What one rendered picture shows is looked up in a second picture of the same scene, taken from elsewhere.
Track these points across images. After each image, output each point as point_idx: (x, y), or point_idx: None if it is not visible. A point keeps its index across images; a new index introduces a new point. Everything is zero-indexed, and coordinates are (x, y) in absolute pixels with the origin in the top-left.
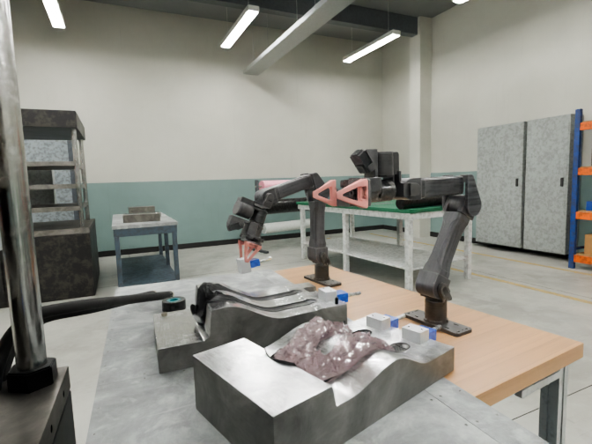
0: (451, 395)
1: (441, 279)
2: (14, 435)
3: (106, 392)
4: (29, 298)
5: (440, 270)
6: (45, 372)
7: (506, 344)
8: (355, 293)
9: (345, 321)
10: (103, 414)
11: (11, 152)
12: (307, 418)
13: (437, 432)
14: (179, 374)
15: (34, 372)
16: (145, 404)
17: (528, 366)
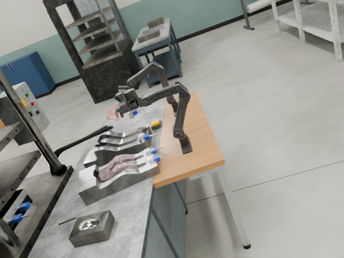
0: (147, 183)
1: (177, 130)
2: (52, 188)
3: (72, 176)
4: (48, 151)
5: (175, 127)
6: (61, 169)
7: (194, 159)
8: (153, 134)
9: (146, 148)
10: (68, 184)
11: (24, 116)
12: (89, 192)
13: (129, 195)
14: None
15: (58, 170)
16: (78, 181)
17: (186, 171)
